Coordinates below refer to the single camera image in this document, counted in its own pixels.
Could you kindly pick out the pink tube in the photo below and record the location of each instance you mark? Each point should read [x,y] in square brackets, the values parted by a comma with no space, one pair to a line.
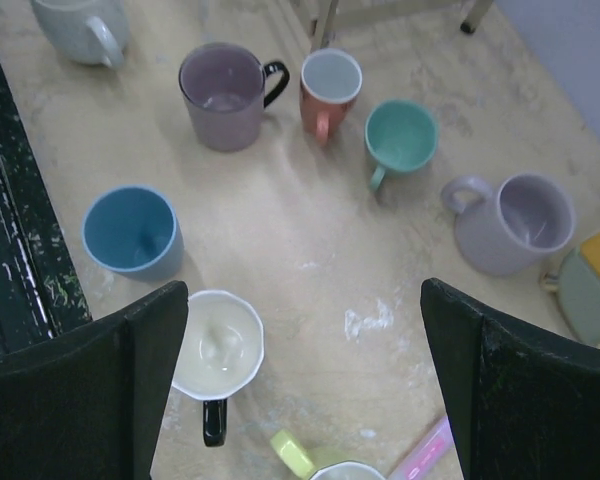
[426,453]

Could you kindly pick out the lilac mug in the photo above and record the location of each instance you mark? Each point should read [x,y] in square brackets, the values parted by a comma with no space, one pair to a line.
[501,231]

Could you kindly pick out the purple mug black handle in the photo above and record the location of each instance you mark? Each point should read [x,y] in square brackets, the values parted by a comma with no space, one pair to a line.
[226,90]

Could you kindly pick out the round drawer box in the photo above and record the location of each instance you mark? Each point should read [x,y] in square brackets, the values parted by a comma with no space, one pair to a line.
[575,286]

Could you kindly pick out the lime green mug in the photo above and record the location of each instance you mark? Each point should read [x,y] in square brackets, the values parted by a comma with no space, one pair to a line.
[320,463]

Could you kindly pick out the metal dish rack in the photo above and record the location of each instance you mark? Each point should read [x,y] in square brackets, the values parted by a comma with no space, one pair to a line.
[321,20]

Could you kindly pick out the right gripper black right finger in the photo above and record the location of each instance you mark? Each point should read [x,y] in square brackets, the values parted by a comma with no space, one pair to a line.
[523,402]

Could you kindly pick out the blue cup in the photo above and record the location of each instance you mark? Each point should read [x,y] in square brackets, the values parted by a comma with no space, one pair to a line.
[133,230]

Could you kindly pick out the grey speckled mug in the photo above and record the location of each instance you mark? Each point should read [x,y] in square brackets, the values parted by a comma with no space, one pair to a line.
[90,32]

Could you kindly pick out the teal cup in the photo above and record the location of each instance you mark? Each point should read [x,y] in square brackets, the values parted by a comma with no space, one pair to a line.
[401,137]

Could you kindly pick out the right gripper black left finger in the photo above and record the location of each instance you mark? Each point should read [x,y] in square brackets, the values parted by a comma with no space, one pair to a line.
[89,404]

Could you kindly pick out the salmon pink mug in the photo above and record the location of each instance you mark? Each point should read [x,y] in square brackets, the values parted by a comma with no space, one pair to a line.
[331,80]

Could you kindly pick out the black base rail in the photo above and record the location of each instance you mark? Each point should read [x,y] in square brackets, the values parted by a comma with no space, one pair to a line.
[40,293]

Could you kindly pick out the black mug white interior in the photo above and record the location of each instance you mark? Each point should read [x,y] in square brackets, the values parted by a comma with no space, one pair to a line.
[222,351]

